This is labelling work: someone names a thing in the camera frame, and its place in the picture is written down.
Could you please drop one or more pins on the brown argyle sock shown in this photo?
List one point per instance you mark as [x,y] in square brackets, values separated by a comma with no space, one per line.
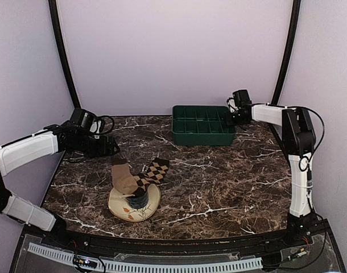
[153,175]

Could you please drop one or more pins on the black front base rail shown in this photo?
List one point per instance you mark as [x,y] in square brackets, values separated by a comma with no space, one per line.
[266,243]

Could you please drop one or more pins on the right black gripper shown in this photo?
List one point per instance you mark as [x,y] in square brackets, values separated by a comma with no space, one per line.
[230,122]

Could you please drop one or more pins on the black frame post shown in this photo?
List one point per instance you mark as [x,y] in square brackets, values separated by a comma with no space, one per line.
[57,30]
[295,12]

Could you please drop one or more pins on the cream plate with leaf pattern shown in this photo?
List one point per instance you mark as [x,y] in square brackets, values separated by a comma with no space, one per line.
[134,209]

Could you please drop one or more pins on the green divided plastic tray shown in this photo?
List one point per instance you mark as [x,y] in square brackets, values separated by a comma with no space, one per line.
[201,126]

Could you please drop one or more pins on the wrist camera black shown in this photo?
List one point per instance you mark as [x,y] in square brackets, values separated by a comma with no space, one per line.
[241,98]
[83,118]

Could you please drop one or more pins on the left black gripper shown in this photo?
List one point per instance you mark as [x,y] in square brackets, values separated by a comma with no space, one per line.
[103,151]

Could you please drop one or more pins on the white slotted cable duct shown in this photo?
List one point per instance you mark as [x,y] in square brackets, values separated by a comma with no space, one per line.
[138,263]

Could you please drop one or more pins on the right black frame post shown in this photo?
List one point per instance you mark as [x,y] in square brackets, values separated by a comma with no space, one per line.
[295,12]

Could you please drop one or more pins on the tan brown sock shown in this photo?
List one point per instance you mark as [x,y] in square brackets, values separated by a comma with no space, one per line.
[122,179]

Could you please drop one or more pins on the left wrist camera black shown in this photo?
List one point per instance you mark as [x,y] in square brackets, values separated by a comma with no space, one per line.
[83,118]

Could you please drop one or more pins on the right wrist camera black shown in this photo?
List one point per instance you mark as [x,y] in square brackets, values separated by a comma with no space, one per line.
[241,98]

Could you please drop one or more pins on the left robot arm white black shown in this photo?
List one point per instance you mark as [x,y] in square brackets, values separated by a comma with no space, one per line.
[48,141]

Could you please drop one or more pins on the left black frame post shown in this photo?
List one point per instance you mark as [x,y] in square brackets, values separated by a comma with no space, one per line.
[57,30]

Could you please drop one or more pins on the dark blue ceramic cup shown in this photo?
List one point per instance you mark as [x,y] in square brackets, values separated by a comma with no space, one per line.
[137,202]

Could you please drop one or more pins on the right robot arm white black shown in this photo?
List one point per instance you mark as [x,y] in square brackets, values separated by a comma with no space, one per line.
[298,140]

